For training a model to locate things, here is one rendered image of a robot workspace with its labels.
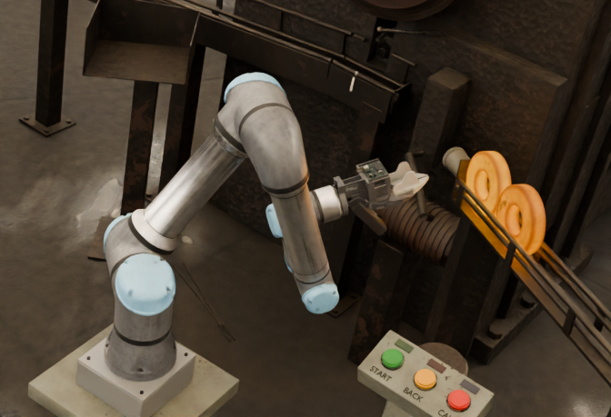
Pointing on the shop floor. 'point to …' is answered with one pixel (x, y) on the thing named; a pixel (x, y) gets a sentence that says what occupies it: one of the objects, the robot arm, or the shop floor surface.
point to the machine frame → (496, 293)
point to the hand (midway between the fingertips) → (423, 181)
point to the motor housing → (398, 269)
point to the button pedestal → (390, 382)
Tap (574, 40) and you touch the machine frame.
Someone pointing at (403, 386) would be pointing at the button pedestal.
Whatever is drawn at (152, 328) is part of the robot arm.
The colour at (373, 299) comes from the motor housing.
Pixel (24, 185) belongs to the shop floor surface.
